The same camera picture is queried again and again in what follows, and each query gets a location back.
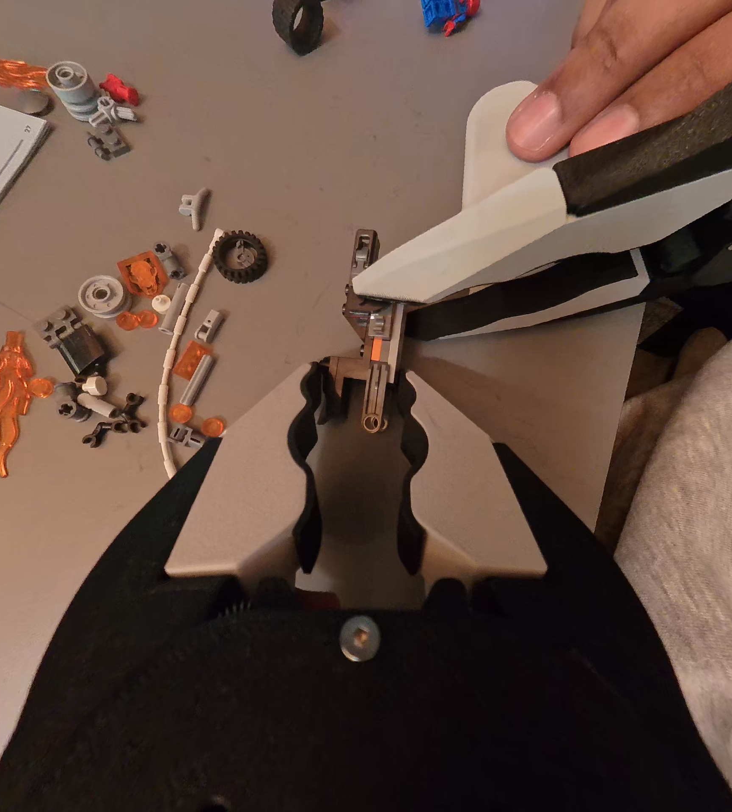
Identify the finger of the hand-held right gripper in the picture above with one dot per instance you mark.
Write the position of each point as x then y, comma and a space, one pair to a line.
569, 312
467, 254

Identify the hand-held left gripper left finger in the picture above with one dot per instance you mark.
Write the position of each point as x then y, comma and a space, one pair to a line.
245, 507

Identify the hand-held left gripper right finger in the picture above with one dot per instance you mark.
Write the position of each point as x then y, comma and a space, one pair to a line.
480, 507

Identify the dark grey lego motorcycle frame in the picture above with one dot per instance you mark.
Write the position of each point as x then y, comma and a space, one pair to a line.
378, 330

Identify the orange round lego tile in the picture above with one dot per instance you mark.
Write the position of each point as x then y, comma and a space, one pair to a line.
181, 413
41, 387
127, 320
147, 318
213, 427

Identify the grey lego double-pin connector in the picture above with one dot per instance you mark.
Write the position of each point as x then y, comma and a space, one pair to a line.
183, 436

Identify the grey lego tube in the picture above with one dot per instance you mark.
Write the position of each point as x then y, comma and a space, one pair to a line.
174, 309
198, 380

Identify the black lego connector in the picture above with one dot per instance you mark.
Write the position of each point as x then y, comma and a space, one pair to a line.
132, 412
100, 436

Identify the orange transparent lego plate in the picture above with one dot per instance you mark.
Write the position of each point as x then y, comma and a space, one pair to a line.
189, 360

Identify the small grey lego connector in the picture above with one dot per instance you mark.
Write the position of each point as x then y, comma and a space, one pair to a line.
209, 325

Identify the grey white lego pin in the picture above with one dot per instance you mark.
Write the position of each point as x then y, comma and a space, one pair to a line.
87, 407

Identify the white lego cone stud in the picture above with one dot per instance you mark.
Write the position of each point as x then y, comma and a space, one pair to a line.
94, 385

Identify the white round lego stud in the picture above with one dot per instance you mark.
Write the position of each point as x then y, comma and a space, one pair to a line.
162, 304

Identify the black lego engine block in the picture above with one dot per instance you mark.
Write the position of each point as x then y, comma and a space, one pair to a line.
80, 346

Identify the blue red lego minifigure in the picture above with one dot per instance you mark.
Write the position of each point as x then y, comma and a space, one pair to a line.
448, 14

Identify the orange skull lego tile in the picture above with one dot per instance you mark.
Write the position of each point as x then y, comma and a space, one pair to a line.
141, 276

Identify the flat grey lego wheel hub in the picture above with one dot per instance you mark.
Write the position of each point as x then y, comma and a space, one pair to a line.
104, 296

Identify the grey cross-hole lego connector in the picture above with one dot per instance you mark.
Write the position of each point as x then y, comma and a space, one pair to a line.
170, 260

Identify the large orange lego flame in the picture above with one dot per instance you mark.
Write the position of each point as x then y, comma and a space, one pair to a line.
7, 393

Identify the light grey T-shaped lego piece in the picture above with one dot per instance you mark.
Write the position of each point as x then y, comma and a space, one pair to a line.
196, 206

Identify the wide black lego tyre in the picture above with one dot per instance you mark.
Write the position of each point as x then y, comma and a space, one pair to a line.
283, 28

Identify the dark grey lego plate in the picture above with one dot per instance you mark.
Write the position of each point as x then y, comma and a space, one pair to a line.
109, 144

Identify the light grey lego pin connector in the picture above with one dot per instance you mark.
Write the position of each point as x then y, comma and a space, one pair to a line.
112, 111

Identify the red lego piece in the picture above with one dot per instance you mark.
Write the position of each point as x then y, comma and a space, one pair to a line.
118, 89

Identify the tall grey lego wheel hub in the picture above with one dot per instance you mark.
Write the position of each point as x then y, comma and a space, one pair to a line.
71, 89

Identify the person's right hand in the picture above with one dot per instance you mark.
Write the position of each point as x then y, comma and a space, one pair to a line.
626, 63

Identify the person's grey hoodie torso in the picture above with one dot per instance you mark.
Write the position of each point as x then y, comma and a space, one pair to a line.
709, 571

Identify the grey round disc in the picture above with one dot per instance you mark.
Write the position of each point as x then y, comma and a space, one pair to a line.
34, 103

